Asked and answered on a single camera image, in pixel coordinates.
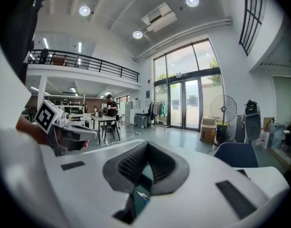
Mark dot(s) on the person's left hand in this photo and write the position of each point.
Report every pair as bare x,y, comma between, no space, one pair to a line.
84,145

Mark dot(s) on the person's black clothed torso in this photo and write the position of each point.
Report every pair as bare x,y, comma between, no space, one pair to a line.
19,32

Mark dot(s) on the grey metal trolley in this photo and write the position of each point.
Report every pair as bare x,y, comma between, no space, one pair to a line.
141,120

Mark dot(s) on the white storage shelving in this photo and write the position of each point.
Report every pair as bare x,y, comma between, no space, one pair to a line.
71,108

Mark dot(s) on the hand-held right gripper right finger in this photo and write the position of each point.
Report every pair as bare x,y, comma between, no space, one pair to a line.
195,198

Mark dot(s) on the person's left forearm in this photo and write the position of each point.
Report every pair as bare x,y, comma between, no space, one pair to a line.
29,129

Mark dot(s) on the black standing fan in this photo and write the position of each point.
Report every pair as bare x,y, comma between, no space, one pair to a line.
223,108

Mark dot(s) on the white ceiling air conditioner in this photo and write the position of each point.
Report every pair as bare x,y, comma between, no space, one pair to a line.
159,18

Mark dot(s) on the dark blue chair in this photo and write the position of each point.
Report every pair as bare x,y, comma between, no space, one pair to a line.
235,154

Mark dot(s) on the grey chair black legs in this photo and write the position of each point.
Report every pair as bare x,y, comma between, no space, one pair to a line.
107,128

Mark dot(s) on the white ceiling pipes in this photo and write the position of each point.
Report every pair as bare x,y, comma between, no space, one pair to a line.
183,35

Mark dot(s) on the round ceiling light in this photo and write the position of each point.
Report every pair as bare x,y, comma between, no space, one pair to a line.
84,11
192,1
137,34

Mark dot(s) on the clothes rack with garments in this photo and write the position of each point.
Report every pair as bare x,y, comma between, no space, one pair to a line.
158,109

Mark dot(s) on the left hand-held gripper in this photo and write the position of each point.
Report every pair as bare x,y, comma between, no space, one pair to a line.
48,115

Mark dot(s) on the black square pen holder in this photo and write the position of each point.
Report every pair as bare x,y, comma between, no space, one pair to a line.
243,173

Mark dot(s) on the dark green case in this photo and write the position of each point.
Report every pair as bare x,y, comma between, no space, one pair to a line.
145,174

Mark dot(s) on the black mezzanine railing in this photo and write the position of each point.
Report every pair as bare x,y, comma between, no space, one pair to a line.
88,63

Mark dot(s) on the black-framed glass entrance doors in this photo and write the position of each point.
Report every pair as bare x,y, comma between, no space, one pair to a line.
185,91

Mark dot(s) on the white table black legs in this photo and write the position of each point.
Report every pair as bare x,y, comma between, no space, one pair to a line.
103,118

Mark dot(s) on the white robot black screen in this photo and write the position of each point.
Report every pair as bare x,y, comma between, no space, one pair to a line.
252,125

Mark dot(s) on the cardboard box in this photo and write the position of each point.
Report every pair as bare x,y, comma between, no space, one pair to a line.
208,132

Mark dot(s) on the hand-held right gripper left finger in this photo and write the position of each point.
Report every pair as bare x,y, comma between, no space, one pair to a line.
88,186

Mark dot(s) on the white locker cabinet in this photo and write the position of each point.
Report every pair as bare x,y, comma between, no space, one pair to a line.
131,110

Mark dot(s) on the black bin yellow lid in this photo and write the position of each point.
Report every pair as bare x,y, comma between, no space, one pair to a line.
224,132

